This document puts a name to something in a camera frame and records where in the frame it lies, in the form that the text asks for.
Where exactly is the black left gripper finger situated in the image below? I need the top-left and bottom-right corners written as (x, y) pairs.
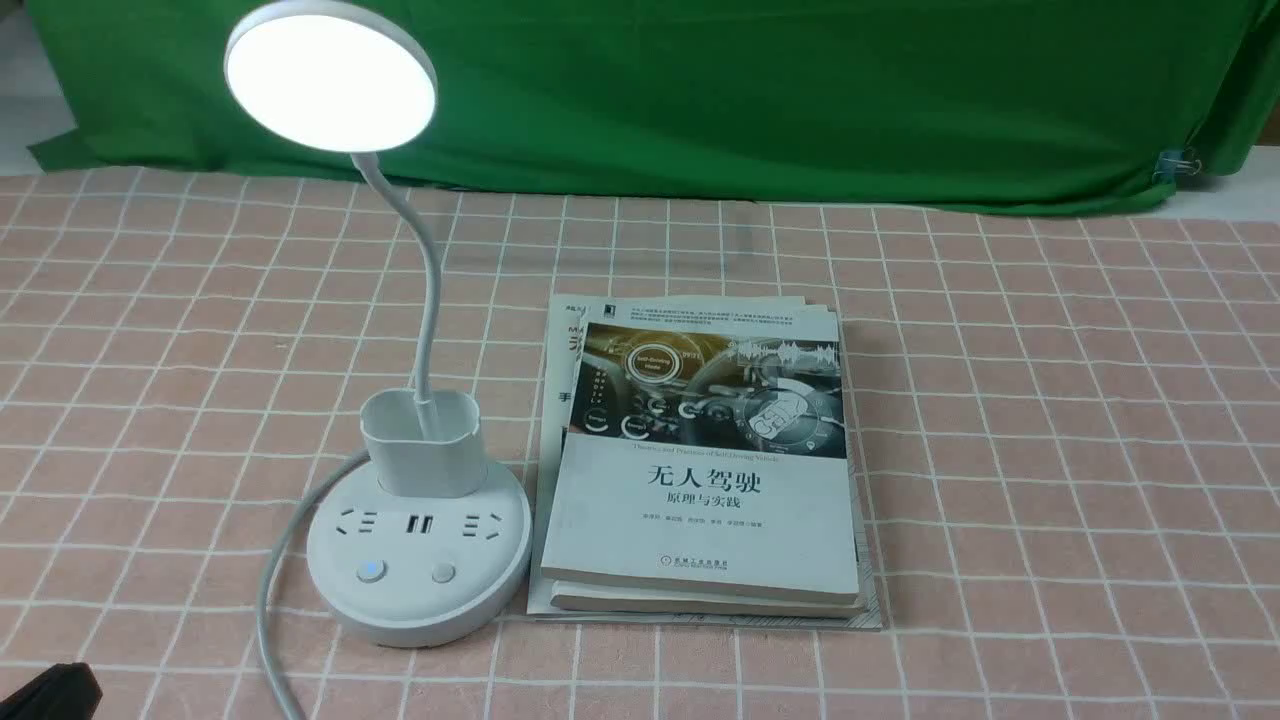
top-left (1, 662), bottom-right (102, 720)

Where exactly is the pink checkered tablecloth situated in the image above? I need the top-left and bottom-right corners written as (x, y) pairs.
top-left (1, 168), bottom-right (1279, 719)

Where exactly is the bottom thin booklet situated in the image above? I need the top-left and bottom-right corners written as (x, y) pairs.
top-left (526, 292), bottom-right (886, 632)

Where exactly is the white desk lamp with sockets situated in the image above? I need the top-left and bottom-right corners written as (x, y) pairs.
top-left (224, 1), bottom-right (532, 651)

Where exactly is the middle white book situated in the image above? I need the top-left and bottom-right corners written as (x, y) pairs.
top-left (549, 296), bottom-right (868, 618)

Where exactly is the green backdrop cloth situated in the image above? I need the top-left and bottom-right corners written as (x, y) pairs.
top-left (24, 0), bottom-right (1280, 217)

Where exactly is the blue binder clip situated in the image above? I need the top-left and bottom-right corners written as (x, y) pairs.
top-left (1152, 147), bottom-right (1203, 183)

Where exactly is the white power cable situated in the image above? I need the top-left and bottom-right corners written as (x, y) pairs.
top-left (255, 448), bottom-right (372, 720)

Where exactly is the top white self-driving book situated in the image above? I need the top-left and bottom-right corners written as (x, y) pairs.
top-left (540, 293), bottom-right (861, 605)

